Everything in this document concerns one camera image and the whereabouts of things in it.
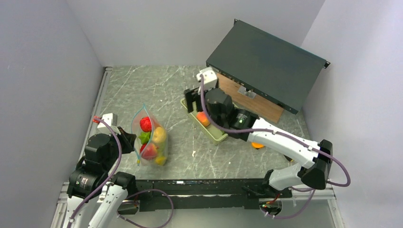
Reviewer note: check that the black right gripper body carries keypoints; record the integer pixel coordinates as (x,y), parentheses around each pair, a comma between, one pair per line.
(214,117)

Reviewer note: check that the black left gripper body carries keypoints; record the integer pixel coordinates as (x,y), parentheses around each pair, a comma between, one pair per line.
(126,147)

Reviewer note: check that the green bell pepper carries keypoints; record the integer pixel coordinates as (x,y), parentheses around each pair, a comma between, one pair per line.
(144,137)

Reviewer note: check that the yellow lemon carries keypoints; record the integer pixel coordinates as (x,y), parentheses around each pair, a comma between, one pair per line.
(159,135)

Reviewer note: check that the red apple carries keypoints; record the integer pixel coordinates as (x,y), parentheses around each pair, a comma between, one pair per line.
(146,124)

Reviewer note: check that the clear blue-zip bag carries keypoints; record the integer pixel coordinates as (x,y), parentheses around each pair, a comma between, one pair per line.
(162,148)

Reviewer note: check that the yellow green mango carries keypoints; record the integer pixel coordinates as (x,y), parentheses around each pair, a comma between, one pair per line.
(160,160)

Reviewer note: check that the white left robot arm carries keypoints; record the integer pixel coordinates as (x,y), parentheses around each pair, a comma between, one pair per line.
(95,189)

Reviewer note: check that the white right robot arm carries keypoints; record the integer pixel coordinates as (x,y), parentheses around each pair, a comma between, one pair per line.
(313,160)

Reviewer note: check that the peach fruit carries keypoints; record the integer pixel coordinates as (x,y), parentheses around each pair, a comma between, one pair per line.
(202,118)

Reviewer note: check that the pale green plastic basket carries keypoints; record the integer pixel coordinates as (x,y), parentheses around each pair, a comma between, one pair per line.
(215,135)

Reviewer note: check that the wooden board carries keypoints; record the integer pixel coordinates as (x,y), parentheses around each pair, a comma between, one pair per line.
(258,104)

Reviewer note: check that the dark metal rack box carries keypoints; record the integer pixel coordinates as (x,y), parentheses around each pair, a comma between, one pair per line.
(271,67)

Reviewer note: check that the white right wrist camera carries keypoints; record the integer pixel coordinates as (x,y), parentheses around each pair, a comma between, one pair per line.
(207,78)

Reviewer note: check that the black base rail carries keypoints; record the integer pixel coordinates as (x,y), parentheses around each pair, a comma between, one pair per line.
(155,195)

